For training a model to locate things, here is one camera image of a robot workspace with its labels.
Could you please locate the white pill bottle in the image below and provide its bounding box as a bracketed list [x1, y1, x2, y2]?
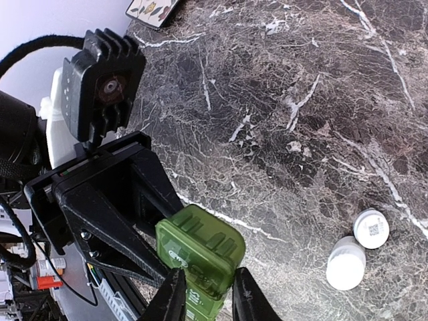
[326, 236, 366, 291]

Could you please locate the floral square plate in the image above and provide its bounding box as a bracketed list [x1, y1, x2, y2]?
[126, 0, 180, 29]

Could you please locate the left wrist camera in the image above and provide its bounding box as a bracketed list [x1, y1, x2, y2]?
[39, 28, 147, 168]

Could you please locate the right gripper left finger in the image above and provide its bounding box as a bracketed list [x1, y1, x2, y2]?
[140, 268, 187, 321]

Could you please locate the white slotted cable duct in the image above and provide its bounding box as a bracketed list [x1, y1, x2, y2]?
[98, 278, 138, 321]

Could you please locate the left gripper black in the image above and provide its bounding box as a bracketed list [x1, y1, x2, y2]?
[24, 132, 184, 288]

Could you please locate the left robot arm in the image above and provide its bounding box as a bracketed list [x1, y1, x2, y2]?
[1, 94, 183, 288]

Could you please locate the white bottle cap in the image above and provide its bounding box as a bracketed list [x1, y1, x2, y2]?
[353, 208, 390, 249]

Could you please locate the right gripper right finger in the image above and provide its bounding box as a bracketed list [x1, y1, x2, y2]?
[232, 267, 282, 321]

